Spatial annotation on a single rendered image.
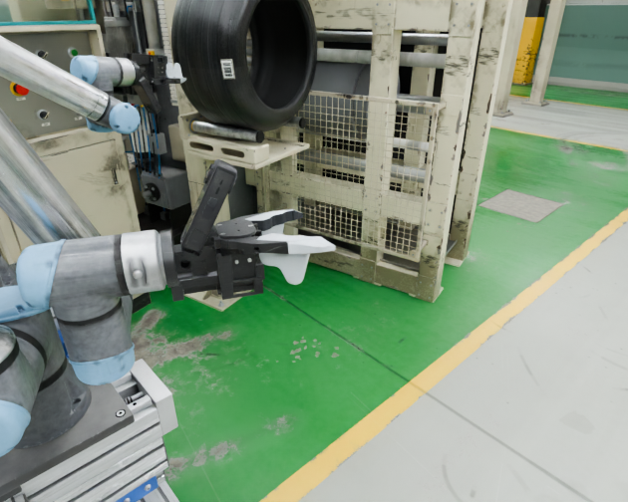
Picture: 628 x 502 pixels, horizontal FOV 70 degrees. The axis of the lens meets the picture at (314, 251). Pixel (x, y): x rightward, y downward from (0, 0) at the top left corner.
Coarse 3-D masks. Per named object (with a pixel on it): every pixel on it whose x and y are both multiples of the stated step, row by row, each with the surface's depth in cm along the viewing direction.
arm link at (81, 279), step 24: (72, 240) 52; (96, 240) 52; (120, 240) 52; (24, 264) 49; (48, 264) 49; (72, 264) 50; (96, 264) 50; (120, 264) 51; (24, 288) 49; (48, 288) 49; (72, 288) 50; (96, 288) 51; (120, 288) 52; (72, 312) 52; (96, 312) 53
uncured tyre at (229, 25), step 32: (192, 0) 147; (224, 0) 142; (256, 0) 147; (288, 0) 177; (192, 32) 147; (224, 32) 143; (256, 32) 190; (288, 32) 189; (192, 64) 152; (256, 64) 195; (288, 64) 195; (192, 96) 162; (224, 96) 154; (256, 96) 158; (288, 96) 193; (256, 128) 170
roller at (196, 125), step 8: (192, 128) 182; (200, 128) 179; (208, 128) 177; (216, 128) 175; (224, 128) 173; (232, 128) 171; (240, 128) 170; (248, 128) 169; (224, 136) 176; (232, 136) 172; (240, 136) 170; (248, 136) 167; (256, 136) 166
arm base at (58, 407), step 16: (64, 368) 73; (48, 384) 69; (64, 384) 72; (80, 384) 76; (48, 400) 70; (64, 400) 72; (80, 400) 76; (32, 416) 69; (48, 416) 70; (64, 416) 72; (80, 416) 74; (32, 432) 69; (48, 432) 70; (64, 432) 72; (16, 448) 69
